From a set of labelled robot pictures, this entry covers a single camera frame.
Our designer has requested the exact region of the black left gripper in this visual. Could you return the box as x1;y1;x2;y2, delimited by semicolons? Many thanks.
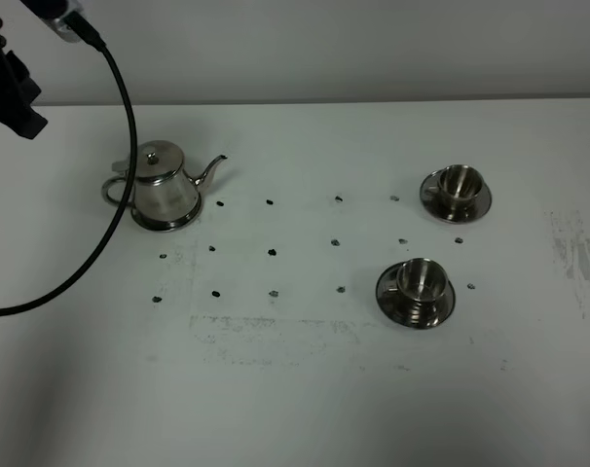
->
0;18;48;140

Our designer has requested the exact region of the stainless steel teapot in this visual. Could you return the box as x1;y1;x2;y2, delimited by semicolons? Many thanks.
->
126;140;227;232

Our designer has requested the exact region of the near steel saucer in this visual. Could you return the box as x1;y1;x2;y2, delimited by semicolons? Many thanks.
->
375;262;456;330

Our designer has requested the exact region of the steel saucer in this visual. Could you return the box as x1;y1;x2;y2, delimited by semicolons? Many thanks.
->
419;167;494;224
375;262;456;330

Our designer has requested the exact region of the far steel saucer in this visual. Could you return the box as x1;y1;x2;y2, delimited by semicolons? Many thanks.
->
419;167;494;224

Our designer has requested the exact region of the near steel teacup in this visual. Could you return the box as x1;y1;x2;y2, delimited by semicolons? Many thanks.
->
382;258;449;307

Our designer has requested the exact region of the steel teacup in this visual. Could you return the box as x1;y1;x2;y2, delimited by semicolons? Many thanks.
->
424;163;487;219
382;258;449;307

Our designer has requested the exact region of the far steel teacup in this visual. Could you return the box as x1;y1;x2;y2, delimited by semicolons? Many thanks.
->
424;163;487;219

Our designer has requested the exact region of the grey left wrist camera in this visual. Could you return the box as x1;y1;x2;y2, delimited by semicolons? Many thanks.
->
21;0;84;43

